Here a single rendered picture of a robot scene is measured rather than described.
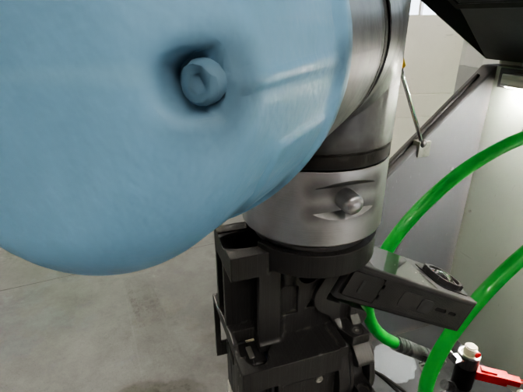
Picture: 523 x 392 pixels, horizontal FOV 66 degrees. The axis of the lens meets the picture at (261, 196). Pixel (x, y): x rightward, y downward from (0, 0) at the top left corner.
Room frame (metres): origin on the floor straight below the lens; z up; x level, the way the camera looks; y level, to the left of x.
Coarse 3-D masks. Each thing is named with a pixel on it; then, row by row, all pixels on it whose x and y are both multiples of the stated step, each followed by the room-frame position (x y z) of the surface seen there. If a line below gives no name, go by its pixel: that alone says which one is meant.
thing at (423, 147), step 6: (402, 66) 0.72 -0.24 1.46; (402, 72) 0.73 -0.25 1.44; (402, 78) 0.73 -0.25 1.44; (402, 84) 0.74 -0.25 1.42; (408, 90) 0.73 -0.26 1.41; (408, 96) 0.74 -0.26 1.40; (408, 102) 0.74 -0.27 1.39; (414, 108) 0.74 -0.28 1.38; (414, 114) 0.74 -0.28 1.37; (414, 120) 0.74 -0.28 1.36; (420, 132) 0.74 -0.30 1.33; (420, 138) 0.74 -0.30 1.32; (414, 144) 0.76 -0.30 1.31; (420, 144) 0.74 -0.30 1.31; (426, 144) 0.75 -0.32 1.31; (420, 150) 0.74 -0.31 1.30; (426, 150) 0.75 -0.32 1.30; (420, 156) 0.74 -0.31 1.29
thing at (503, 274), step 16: (512, 256) 0.31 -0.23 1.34; (496, 272) 0.30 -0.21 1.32; (512, 272) 0.30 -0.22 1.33; (480, 288) 0.30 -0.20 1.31; (496, 288) 0.30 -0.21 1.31; (480, 304) 0.29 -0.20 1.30; (448, 336) 0.29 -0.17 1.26; (432, 352) 0.29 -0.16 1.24; (448, 352) 0.28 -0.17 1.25; (432, 368) 0.28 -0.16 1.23; (432, 384) 0.28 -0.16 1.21
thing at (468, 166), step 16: (496, 144) 0.40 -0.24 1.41; (512, 144) 0.40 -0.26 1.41; (480, 160) 0.39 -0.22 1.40; (448, 176) 0.38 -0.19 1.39; (464, 176) 0.38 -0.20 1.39; (432, 192) 0.37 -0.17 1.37; (416, 208) 0.37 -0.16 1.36; (400, 224) 0.36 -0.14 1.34; (384, 240) 0.36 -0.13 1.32; (400, 240) 0.36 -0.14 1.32; (368, 320) 0.35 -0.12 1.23; (384, 336) 0.36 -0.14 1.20
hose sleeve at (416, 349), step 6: (396, 336) 0.38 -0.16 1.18; (402, 342) 0.37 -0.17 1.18; (408, 342) 0.37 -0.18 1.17; (396, 348) 0.36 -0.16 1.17; (402, 348) 0.37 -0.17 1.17; (408, 348) 0.37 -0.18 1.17; (414, 348) 0.37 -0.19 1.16; (420, 348) 0.38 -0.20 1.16; (426, 348) 0.39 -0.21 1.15; (402, 354) 0.37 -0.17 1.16; (408, 354) 0.37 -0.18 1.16; (414, 354) 0.37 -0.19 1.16; (420, 354) 0.37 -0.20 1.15; (426, 354) 0.38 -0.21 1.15; (420, 360) 0.38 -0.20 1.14
